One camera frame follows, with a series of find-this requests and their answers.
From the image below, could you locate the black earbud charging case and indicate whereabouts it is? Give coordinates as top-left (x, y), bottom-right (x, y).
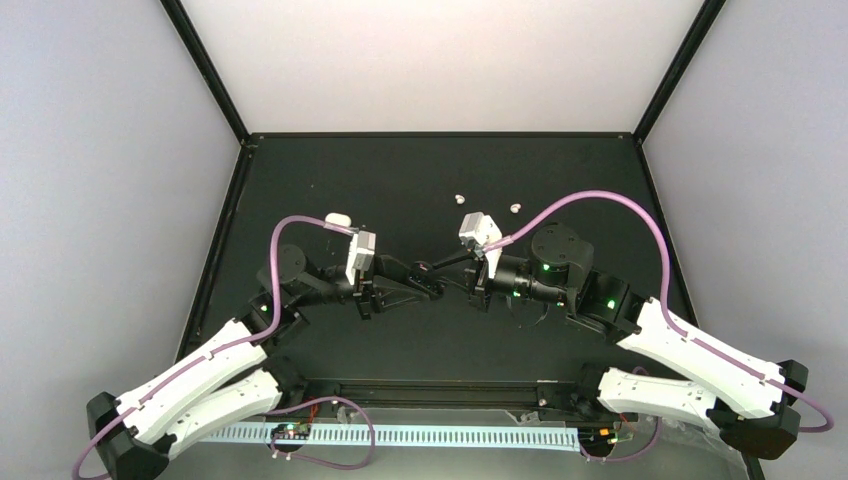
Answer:
top-left (408, 262), bottom-right (445, 300)

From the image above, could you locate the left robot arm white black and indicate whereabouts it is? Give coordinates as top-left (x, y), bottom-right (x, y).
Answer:
top-left (86, 244), bottom-right (444, 479)

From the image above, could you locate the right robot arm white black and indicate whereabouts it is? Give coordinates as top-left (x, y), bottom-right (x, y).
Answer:
top-left (429, 212), bottom-right (808, 460)

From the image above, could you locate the white earbud charging case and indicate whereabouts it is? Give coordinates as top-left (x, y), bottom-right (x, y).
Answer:
top-left (324, 212), bottom-right (352, 227)

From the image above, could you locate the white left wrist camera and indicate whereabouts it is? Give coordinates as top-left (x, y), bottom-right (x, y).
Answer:
top-left (345, 230), bottom-right (376, 286)

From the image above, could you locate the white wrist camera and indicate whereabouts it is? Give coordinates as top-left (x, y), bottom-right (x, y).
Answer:
top-left (458, 212), bottom-right (503, 279)
top-left (345, 230), bottom-right (376, 286)

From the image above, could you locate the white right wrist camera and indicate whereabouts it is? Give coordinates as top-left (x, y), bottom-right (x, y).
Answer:
top-left (458, 212), bottom-right (503, 279)

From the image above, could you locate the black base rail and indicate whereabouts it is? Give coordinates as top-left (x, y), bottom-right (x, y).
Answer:
top-left (302, 379), bottom-right (586, 409)

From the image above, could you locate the white slotted cable duct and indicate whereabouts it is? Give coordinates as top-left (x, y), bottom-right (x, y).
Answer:
top-left (204, 422), bottom-right (580, 452)

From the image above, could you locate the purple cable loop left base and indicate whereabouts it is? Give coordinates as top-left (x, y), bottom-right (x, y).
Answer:
top-left (268, 396), bottom-right (377, 472)

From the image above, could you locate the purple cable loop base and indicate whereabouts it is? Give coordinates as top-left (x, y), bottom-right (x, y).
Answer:
top-left (268, 396), bottom-right (377, 472)
top-left (577, 416), bottom-right (663, 464)

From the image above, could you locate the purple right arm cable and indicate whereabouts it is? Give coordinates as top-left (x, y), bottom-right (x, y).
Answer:
top-left (483, 190), bottom-right (836, 435)

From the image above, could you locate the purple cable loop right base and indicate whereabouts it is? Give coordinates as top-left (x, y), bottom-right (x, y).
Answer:
top-left (577, 416), bottom-right (663, 464)

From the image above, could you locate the black frame post left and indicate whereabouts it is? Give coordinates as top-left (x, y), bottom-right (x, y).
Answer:
top-left (160, 0), bottom-right (250, 144)

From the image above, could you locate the black frame post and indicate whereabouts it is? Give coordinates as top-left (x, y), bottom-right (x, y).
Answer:
top-left (632, 0), bottom-right (726, 146)
top-left (160, 0), bottom-right (250, 144)

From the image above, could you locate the black frame post right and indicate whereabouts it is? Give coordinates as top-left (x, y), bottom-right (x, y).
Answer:
top-left (632, 0), bottom-right (726, 146)

